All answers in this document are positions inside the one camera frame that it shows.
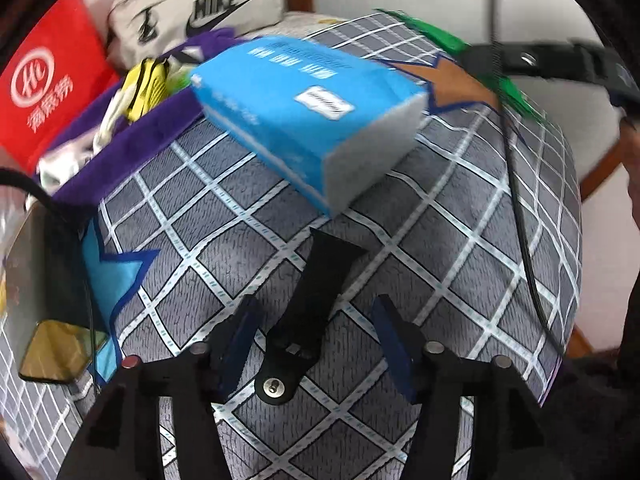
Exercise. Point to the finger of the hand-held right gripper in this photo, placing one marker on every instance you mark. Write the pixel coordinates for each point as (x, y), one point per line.
(540, 60)

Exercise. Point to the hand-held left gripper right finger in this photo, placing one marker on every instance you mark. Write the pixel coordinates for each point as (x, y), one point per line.
(395, 345)

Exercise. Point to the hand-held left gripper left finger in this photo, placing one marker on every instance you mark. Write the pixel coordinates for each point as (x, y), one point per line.
(240, 340)

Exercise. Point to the green snack packet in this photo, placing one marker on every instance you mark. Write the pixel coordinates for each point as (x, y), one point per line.
(445, 40)

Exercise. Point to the dark tin box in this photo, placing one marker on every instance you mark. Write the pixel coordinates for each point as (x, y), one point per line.
(50, 285)

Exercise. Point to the purple towel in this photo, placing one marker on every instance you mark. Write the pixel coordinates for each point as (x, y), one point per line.
(125, 150)

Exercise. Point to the blue tissue pack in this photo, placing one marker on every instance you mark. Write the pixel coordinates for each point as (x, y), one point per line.
(300, 125)

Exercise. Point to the light green packet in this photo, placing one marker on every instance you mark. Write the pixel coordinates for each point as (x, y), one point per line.
(179, 80)

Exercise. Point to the yellow and black item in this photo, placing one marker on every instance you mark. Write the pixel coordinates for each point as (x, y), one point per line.
(142, 85)

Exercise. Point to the person's right hand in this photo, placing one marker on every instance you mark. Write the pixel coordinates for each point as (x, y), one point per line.
(632, 150)

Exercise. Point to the person's dark clothing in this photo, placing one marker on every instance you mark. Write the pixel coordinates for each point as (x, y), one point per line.
(600, 410)

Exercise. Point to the white fruit print sheet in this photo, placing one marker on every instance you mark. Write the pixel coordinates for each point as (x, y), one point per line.
(310, 22)

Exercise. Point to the red paper bag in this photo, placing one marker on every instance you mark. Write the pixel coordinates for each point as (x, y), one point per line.
(75, 60)

